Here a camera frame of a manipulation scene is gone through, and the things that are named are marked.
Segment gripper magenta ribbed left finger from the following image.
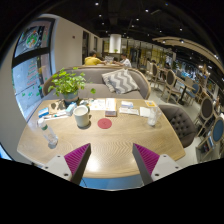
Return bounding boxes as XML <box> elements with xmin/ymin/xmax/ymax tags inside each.
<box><xmin>64</xmin><ymin>143</ymin><xmax>91</xmax><ymax>185</ymax></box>

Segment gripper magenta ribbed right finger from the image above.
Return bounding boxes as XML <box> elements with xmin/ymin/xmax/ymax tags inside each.
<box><xmin>132</xmin><ymin>143</ymin><xmax>160</xmax><ymax>185</ymax></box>

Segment clear plastic water bottle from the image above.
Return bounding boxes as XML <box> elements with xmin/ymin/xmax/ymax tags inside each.
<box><xmin>37</xmin><ymin>118</ymin><xmax>58</xmax><ymax>148</ymax></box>

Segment red round coaster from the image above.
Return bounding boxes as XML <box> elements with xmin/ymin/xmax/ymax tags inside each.
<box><xmin>98</xmin><ymin>118</ymin><xmax>112</xmax><ymax>129</ymax></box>

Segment white napkin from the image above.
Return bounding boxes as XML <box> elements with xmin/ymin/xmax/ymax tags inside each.
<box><xmin>140</xmin><ymin>107</ymin><xmax>150</xmax><ymax>117</ymax></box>

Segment clear plastic cup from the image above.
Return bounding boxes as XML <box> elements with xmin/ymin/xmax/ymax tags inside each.
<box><xmin>148</xmin><ymin>107</ymin><xmax>158</xmax><ymax>126</ymax></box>

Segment white ceramic mug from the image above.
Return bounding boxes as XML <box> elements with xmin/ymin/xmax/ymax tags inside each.
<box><xmin>73</xmin><ymin>105</ymin><xmax>89</xmax><ymax>128</ymax></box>

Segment grey tufted armchair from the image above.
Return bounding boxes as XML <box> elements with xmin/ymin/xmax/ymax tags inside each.
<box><xmin>159</xmin><ymin>105</ymin><xmax>196</xmax><ymax>148</ymax></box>

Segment light blue tissue box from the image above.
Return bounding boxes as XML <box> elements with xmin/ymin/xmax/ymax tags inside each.
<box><xmin>65</xmin><ymin>102</ymin><xmax>77</xmax><ymax>116</ymax></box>

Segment white blue leaflet stack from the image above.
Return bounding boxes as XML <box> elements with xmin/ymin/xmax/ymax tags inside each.
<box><xmin>119</xmin><ymin>101</ymin><xmax>139</xmax><ymax>115</ymax></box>

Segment yellow card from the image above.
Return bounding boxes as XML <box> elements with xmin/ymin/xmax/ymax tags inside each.
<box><xmin>145</xmin><ymin>100</ymin><xmax>157</xmax><ymax>107</ymax></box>

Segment small dark booklet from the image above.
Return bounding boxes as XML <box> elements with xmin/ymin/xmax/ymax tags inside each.
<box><xmin>105</xmin><ymin>111</ymin><xmax>117</xmax><ymax>117</ymax></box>

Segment blue card box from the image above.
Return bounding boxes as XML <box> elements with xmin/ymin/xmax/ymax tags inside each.
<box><xmin>38</xmin><ymin>107</ymin><xmax>49</xmax><ymax>118</ymax></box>

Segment white menu paper sheets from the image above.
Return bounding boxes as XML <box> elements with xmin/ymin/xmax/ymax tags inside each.
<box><xmin>89</xmin><ymin>98</ymin><xmax>116</xmax><ymax>111</ymax></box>

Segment blue backed wooden chair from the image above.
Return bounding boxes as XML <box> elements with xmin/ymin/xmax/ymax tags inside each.
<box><xmin>196</xmin><ymin>117</ymin><xmax>224</xmax><ymax>163</ymax></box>

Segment grey curved sofa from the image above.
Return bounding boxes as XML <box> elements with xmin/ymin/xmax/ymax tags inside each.
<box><xmin>41</xmin><ymin>65</ymin><xmax>152</xmax><ymax>101</ymax></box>

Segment green potted plant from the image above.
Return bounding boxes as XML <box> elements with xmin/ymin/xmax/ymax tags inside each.
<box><xmin>47</xmin><ymin>67</ymin><xmax>88</xmax><ymax>105</ymax></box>

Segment grey backed wooden chair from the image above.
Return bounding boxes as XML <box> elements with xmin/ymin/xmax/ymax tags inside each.
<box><xmin>194</xmin><ymin>97</ymin><xmax>214</xmax><ymax>136</ymax></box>

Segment grey chevron pillow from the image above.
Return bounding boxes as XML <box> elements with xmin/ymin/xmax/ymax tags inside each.
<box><xmin>102</xmin><ymin>69</ymin><xmax>139</xmax><ymax>94</ymax></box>

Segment person in white shirt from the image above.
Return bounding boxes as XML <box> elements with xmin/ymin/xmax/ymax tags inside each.
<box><xmin>115</xmin><ymin>53</ymin><xmax>132</xmax><ymax>68</ymax></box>

